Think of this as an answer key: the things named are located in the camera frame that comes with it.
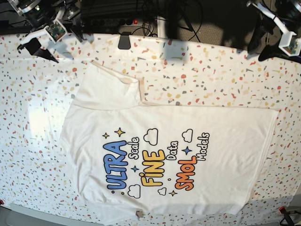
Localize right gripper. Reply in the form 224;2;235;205
17;6;83;63

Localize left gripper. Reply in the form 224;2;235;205
246;0;296;61

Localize white printed T-shirt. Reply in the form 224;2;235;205
61;63;278;215

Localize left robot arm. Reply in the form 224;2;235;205
246;0;301;63

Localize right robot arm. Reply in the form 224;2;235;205
8;0;84;63

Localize black power strip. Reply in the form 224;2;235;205
82;18;143;27

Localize terrazzo patterned tablecloth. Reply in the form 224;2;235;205
0;34;301;226

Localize black table clamp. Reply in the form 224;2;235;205
118;32;131;50

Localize red clamp at corner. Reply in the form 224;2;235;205
278;206;286;215

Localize grey clip at edge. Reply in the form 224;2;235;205
136;211;144;219

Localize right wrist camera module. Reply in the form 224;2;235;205
44;19;67;43

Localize black floor cables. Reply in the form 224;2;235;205
141;0;205;43

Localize white metal stand post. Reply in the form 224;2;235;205
156;16;167;39

